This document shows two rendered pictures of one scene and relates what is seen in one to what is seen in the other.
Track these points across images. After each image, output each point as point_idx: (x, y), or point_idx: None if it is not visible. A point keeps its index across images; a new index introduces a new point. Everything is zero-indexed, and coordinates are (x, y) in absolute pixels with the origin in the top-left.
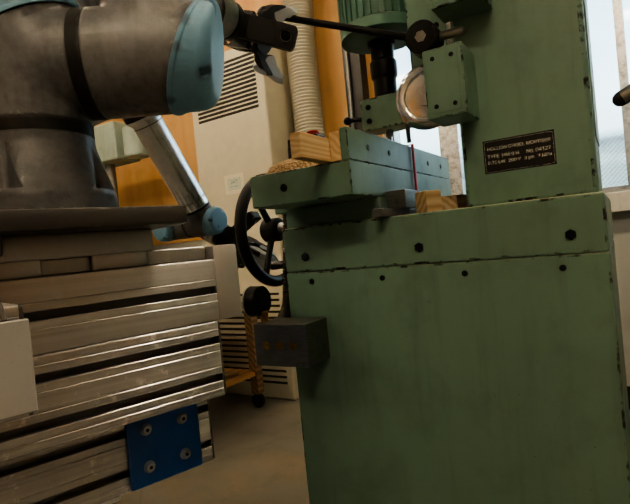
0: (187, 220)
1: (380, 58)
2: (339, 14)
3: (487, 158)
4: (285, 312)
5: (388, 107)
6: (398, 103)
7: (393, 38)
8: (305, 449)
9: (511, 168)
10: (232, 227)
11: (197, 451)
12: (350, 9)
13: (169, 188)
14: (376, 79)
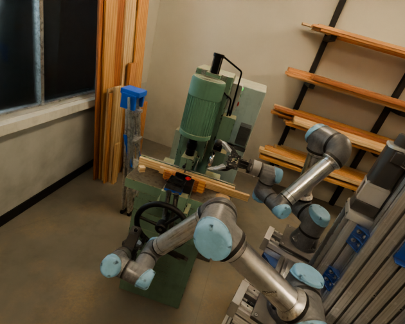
0: (157, 258)
1: (197, 143)
2: (204, 130)
3: (206, 170)
4: (173, 250)
5: (194, 160)
6: (211, 164)
7: (218, 146)
8: (189, 274)
9: (206, 171)
10: (135, 243)
11: None
12: (210, 132)
13: (177, 247)
14: (194, 150)
